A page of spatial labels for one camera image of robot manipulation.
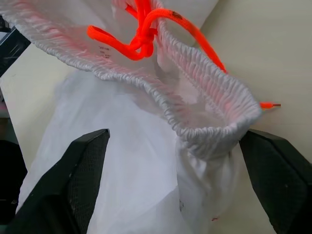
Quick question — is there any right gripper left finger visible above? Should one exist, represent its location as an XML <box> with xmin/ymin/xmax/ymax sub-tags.
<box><xmin>9</xmin><ymin>128</ymin><xmax>111</xmax><ymax>234</ymax></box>

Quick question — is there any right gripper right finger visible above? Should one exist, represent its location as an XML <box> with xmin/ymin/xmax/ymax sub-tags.
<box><xmin>239</xmin><ymin>129</ymin><xmax>312</xmax><ymax>234</ymax></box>

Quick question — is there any open laptop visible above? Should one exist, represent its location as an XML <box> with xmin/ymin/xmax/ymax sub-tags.
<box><xmin>0</xmin><ymin>14</ymin><xmax>32</xmax><ymax>78</ymax></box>

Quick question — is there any orange drawstring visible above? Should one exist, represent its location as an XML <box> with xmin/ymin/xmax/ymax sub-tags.
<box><xmin>87</xmin><ymin>0</ymin><xmax>281</xmax><ymax>111</ymax></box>

